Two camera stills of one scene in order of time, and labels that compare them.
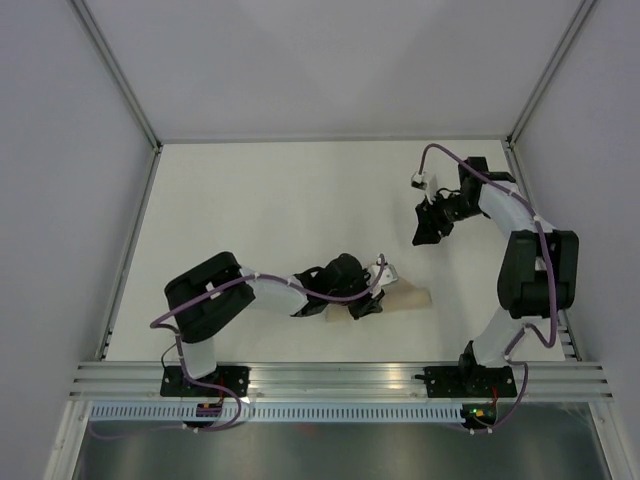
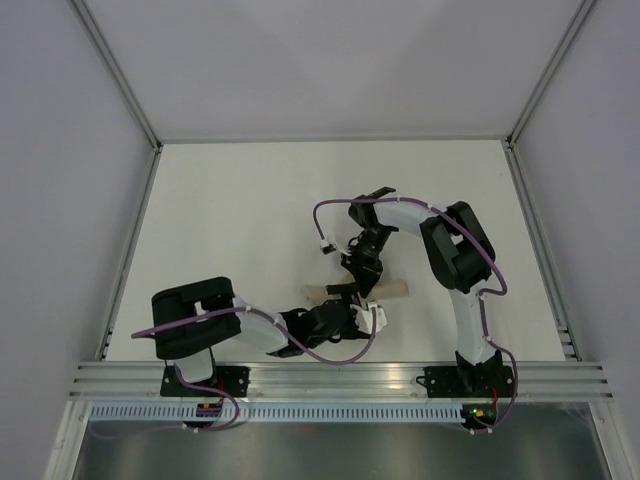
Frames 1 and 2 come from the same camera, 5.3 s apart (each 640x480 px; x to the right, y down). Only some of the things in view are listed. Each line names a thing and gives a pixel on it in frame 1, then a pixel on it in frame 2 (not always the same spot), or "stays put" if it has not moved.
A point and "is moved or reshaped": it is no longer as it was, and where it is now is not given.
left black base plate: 234,378 stays put
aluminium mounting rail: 339,380 stays put
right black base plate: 470,381 stays put
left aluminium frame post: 113,67 stays put
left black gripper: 369,306 to 352,331
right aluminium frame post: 513,135 stays put
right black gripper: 428,222 to 366,274
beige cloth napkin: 398,295 is moved or reshaped
